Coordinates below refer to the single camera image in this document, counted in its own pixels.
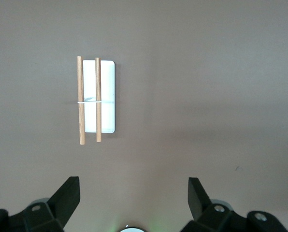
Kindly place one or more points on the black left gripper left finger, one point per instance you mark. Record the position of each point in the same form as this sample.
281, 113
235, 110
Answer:
61, 205

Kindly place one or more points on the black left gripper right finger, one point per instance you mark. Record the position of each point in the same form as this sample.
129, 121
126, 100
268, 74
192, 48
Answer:
202, 207

